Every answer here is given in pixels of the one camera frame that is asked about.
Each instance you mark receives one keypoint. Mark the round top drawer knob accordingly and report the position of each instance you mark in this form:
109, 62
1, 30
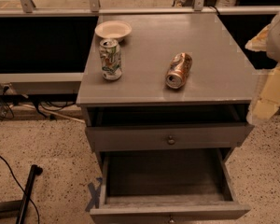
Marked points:
170, 140

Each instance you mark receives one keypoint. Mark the round drawer knob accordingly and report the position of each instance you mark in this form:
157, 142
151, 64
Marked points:
171, 220
170, 140

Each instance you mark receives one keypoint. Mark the black metal stand leg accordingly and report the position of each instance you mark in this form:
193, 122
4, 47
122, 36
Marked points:
18, 208

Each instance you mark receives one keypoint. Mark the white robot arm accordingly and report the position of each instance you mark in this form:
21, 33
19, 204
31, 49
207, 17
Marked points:
273, 40

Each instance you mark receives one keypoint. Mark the grey metal railing frame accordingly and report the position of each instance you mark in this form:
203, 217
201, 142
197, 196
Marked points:
45, 44

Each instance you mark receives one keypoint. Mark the grey open middle drawer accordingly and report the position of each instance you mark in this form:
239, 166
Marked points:
146, 187

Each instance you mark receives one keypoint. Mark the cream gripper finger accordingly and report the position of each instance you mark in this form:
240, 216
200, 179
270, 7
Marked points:
258, 42
266, 101

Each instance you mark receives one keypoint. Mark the grey wooden drawer cabinet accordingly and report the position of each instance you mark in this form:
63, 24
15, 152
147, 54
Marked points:
220, 73

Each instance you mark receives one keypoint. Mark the blue tape cross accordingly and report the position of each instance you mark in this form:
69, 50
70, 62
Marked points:
95, 195

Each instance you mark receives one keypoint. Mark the green white soda can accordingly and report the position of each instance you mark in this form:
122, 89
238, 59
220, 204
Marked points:
110, 55

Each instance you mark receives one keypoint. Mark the grey top drawer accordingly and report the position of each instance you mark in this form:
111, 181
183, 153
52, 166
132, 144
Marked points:
124, 128

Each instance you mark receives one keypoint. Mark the orange soda can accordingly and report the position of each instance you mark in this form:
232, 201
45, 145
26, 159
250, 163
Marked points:
178, 71

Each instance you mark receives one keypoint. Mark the white paper bowl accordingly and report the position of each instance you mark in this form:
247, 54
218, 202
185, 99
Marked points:
113, 29

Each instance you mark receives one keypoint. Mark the round middle drawer knob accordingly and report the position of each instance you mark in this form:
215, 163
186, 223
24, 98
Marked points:
171, 220

